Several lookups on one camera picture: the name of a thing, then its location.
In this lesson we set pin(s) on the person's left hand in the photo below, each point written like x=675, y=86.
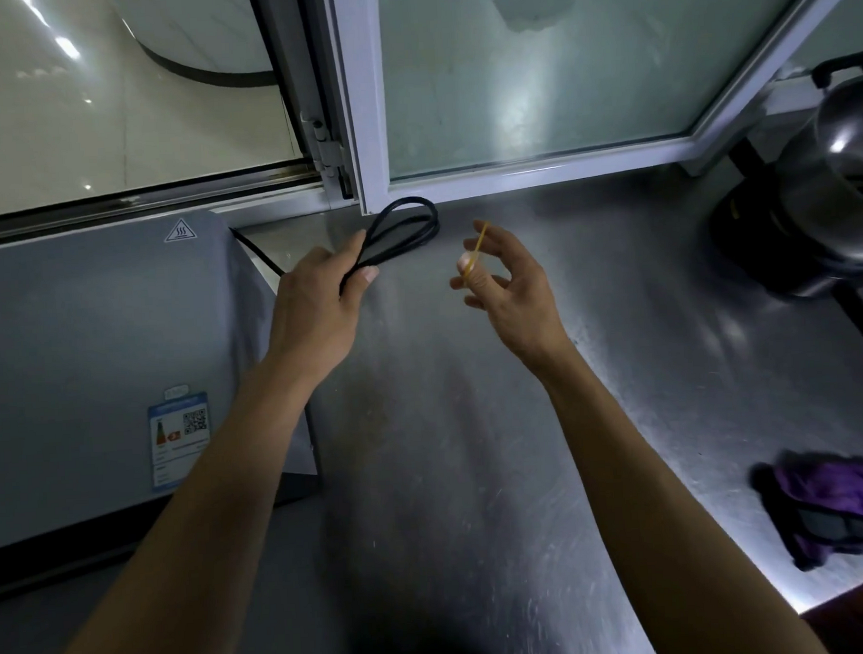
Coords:
x=309, y=314

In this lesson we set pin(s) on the person's right hand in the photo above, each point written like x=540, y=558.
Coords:
x=523, y=305

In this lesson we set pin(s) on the person's left thumb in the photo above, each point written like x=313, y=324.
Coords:
x=361, y=275

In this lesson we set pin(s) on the person's right thumb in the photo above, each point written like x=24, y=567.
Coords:
x=469, y=262

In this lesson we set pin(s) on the yellow rubber band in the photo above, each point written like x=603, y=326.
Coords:
x=479, y=244

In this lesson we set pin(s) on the person's left forearm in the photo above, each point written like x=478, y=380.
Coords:
x=204, y=504

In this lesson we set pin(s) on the person's right forearm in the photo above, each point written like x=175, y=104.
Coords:
x=646, y=506

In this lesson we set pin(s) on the grey window hinge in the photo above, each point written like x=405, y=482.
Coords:
x=324, y=149

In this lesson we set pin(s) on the triangular heat warning sticker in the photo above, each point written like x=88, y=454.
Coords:
x=180, y=231

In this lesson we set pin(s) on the white framed glass window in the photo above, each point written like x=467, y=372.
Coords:
x=534, y=69

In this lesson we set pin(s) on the blue white label sticker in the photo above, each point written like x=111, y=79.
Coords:
x=179, y=441

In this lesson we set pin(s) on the grey metal kitchen appliance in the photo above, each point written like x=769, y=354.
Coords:
x=83, y=353

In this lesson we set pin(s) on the grey framed glass window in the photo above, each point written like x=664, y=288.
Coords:
x=107, y=102

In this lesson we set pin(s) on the stainless steel pot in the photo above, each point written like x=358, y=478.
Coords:
x=839, y=177

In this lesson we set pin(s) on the purple cloth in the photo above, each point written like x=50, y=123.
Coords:
x=831, y=498

